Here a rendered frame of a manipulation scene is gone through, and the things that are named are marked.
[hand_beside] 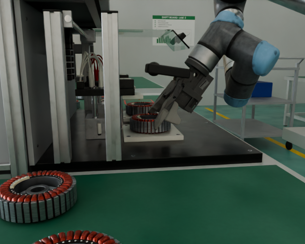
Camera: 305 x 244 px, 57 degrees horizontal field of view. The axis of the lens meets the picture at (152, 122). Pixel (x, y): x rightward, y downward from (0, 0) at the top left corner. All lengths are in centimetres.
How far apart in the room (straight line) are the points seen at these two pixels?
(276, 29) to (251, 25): 60
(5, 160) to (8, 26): 24
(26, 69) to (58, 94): 7
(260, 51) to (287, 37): 650
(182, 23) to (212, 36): 554
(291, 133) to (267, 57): 36
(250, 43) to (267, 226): 45
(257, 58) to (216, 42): 11
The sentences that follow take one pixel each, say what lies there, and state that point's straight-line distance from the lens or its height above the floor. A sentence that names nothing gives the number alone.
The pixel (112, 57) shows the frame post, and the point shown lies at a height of 97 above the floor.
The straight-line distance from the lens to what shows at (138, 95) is 72.
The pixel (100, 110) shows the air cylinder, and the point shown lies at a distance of 96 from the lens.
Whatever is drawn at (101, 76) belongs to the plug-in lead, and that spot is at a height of 93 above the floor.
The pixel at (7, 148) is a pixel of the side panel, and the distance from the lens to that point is 59.
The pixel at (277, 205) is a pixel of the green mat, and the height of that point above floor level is 75.
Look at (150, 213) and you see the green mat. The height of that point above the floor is 75.
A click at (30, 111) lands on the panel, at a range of 57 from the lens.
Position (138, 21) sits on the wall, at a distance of 614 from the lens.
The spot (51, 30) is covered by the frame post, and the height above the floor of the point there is 102.
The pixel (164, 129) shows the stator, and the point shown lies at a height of 79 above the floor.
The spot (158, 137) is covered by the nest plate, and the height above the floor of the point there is 78.
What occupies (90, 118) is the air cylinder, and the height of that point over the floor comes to 82.
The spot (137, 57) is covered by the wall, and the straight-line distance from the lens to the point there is 609.
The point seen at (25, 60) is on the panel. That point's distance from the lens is 56.
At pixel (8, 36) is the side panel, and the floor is 101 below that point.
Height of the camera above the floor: 96
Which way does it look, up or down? 12 degrees down
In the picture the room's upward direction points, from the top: straight up
